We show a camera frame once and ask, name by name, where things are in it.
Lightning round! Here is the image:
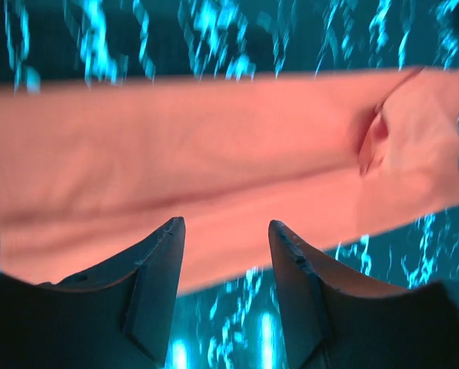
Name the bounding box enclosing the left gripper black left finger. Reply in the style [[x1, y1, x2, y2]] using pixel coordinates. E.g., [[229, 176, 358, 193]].
[[0, 218, 185, 369]]

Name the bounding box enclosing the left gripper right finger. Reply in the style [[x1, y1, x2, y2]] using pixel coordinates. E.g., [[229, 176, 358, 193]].
[[268, 221, 459, 368]]

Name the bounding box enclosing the orange t shirt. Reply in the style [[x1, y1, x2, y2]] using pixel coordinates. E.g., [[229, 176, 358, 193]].
[[0, 68, 459, 293]]

